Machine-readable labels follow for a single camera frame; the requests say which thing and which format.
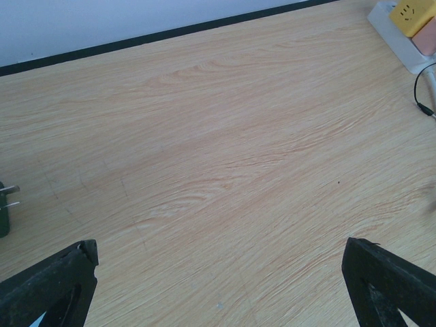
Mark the pink plug adapter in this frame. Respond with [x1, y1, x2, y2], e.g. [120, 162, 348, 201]
[411, 17, 436, 57]

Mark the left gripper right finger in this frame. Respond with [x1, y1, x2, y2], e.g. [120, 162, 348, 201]
[341, 238, 435, 326]

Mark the thin black cable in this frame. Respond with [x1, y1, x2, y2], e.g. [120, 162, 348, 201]
[412, 62, 436, 119]

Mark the white power strip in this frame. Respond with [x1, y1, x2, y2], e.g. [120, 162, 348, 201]
[367, 1, 435, 74]

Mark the dark green dragon charger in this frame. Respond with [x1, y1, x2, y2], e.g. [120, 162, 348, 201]
[0, 183, 20, 238]

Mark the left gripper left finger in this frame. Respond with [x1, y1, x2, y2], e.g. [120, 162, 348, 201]
[1, 239, 99, 326]

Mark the white strip cord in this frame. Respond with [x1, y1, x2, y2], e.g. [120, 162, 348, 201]
[425, 63, 436, 96]

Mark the yellow cube adapter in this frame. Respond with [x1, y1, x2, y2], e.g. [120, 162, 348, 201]
[389, 0, 435, 37]

